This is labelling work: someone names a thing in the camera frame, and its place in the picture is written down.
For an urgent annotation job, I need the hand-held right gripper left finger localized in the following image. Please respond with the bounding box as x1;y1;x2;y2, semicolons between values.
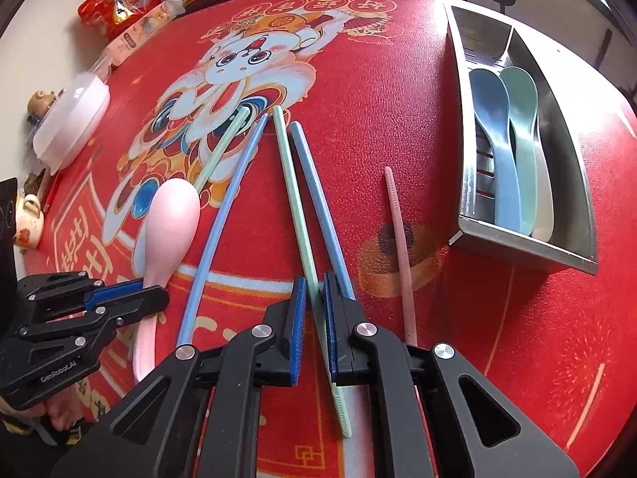
50;277;307;478

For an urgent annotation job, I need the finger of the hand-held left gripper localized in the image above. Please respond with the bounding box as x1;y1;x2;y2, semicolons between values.
19;271;146;315
82;285;171;332

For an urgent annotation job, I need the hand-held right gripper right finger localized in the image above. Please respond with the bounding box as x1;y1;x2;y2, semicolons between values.
323;272;583;478

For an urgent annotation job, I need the pink spoon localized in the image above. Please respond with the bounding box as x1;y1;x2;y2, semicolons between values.
133;179;201;385

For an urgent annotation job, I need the blue chopstick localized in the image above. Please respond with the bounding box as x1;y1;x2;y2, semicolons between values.
290;121;357;302
176;114;270;347

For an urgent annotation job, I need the pink chopstick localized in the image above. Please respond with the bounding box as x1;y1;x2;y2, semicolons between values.
383;167;419;348

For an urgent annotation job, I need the green chopstick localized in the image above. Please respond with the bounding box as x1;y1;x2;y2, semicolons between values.
273;106;353;440
193;106;251;193

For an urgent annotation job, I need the blue spoon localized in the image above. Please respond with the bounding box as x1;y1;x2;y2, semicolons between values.
469;69;533;236

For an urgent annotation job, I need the metal utensil tray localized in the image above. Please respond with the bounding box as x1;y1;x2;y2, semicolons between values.
444;2;599;276

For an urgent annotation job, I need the green spoon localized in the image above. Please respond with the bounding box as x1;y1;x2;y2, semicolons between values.
499;66;541;238

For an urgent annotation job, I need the person's left hand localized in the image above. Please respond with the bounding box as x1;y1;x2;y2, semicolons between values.
42;392;86;433

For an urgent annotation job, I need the cream ceramic teapot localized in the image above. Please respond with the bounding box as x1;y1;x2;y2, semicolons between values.
12;193;47;254

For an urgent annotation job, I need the white lidded bowl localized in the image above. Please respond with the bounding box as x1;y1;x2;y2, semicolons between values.
32;72;111;166

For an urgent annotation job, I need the small brown figurine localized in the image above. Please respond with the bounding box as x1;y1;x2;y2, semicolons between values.
26;90;66;126

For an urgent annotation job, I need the plastic bottle with yellow label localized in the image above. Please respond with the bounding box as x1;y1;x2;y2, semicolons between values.
91;1;186;82

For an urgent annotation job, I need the red printed table mat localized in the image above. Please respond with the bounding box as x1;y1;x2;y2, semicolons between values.
15;0;637;478

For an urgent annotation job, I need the red snack bag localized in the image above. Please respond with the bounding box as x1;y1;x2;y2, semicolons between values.
78;0;171;38

